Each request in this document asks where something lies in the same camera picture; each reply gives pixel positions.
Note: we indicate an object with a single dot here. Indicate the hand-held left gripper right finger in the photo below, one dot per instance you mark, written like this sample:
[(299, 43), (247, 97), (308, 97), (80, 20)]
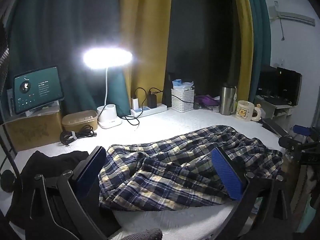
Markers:
[(225, 175)]

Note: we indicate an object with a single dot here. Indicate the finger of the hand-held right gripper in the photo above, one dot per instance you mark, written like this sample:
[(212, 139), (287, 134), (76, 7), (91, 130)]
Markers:
[(303, 130), (288, 143)]

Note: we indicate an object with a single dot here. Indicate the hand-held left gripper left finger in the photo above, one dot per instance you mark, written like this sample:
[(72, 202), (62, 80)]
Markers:
[(92, 165)]

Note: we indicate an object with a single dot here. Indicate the navy yellow plaid shirt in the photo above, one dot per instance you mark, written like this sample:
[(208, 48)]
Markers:
[(175, 170)]

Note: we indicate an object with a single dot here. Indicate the black flat device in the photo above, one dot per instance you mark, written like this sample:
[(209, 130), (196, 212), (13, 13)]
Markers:
[(272, 126)]

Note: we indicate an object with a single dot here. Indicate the small white shelf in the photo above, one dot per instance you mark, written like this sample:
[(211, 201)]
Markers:
[(281, 108)]

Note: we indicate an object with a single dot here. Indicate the brown lidded food container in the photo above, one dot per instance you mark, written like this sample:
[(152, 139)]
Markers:
[(80, 121)]

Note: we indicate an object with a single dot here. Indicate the white desk lamp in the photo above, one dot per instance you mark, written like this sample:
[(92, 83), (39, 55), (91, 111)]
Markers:
[(110, 122)]

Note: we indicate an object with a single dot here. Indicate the black monitor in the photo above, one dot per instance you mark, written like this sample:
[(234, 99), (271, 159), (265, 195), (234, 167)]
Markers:
[(287, 82)]

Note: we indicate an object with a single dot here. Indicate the cream cartoon print mug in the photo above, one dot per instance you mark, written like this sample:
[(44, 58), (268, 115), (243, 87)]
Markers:
[(243, 111)]

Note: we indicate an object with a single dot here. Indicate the brown cardboard box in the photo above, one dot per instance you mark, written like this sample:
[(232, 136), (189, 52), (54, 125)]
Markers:
[(32, 132)]

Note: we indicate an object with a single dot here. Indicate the white textured table cover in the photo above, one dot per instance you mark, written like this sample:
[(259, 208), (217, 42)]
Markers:
[(175, 122)]

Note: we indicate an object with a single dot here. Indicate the steel tumbler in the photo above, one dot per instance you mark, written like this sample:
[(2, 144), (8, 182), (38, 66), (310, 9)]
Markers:
[(226, 101)]

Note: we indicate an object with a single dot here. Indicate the white tablet stand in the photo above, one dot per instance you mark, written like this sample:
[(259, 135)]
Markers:
[(42, 109)]

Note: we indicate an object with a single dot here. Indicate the white charger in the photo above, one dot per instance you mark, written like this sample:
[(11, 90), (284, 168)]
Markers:
[(135, 103)]

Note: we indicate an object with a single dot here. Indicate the purple cloth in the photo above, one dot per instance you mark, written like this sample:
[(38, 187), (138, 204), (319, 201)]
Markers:
[(207, 100)]

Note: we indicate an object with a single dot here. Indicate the white plastic basket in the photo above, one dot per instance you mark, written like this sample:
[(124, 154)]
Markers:
[(182, 105)]

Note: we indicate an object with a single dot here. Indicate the white power strip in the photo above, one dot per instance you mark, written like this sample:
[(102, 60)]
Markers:
[(155, 110)]

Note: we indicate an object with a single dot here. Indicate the thin black rod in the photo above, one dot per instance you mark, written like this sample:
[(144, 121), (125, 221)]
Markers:
[(10, 152)]

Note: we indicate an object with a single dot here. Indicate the black charger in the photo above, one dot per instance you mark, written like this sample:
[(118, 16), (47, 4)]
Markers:
[(151, 101)]

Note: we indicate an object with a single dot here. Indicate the black tablet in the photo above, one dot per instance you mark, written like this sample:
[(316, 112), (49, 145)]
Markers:
[(37, 90)]

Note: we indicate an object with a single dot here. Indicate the blue clear plastic bag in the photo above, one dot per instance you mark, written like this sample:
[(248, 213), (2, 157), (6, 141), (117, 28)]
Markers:
[(181, 84)]

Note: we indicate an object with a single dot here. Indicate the teal curtain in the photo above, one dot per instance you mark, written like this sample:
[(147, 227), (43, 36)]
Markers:
[(62, 30), (260, 30)]

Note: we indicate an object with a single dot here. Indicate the yellow curtain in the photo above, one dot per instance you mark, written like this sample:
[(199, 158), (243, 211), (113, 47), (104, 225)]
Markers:
[(147, 30), (243, 30)]

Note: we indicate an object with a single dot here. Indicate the black mesh panel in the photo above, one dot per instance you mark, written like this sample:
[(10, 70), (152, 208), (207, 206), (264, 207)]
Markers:
[(3, 55)]

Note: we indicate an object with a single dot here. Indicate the white wall-mounted bar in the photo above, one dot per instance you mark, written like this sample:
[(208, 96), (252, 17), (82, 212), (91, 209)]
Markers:
[(295, 17)]

